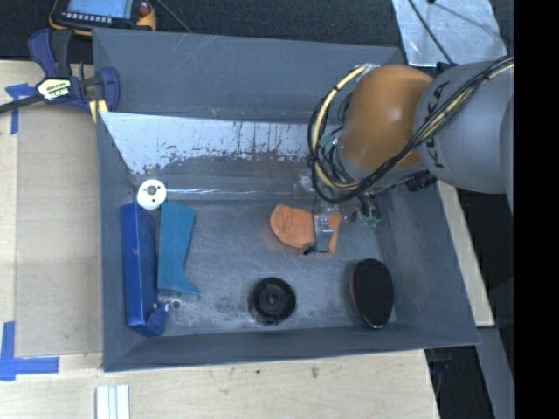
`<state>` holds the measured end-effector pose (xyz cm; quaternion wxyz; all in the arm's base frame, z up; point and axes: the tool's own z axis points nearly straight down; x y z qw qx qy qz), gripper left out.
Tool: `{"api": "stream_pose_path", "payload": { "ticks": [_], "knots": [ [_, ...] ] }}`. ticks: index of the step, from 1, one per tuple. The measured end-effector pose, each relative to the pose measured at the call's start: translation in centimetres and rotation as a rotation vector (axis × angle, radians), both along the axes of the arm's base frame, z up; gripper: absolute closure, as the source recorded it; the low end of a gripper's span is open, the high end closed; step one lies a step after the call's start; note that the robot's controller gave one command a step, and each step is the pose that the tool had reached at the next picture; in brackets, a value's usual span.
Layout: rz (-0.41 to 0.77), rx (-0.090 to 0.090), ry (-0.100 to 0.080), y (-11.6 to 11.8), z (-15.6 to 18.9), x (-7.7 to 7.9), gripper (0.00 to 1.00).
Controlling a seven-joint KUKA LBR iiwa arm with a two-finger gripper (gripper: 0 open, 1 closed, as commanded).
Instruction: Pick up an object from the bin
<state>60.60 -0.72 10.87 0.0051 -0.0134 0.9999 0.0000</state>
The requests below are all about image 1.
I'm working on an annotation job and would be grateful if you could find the orange soft lump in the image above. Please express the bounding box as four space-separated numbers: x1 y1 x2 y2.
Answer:
269 203 343 256

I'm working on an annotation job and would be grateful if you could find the black cylinder on white bracket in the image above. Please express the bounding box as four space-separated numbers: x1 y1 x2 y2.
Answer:
404 168 439 194

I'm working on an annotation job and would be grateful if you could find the white round knob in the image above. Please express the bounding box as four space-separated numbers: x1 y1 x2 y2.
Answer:
136 179 169 211

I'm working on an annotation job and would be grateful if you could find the black round disc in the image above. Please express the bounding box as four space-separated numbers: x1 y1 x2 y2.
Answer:
248 276 298 326

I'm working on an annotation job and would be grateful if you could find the grey metal bin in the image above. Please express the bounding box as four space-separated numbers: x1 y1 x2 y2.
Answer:
91 27 482 373

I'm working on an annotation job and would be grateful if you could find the blue long flat box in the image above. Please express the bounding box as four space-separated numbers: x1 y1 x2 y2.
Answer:
120 202 170 338

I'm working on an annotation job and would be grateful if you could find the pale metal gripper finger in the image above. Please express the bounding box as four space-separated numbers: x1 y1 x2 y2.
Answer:
298 168 316 200
302 213 336 255

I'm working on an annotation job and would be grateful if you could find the teal boot-shaped piece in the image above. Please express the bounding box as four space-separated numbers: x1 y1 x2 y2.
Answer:
156 201 202 301

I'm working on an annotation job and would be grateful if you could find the black oval brush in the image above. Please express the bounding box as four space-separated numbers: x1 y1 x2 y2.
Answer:
349 258 396 331

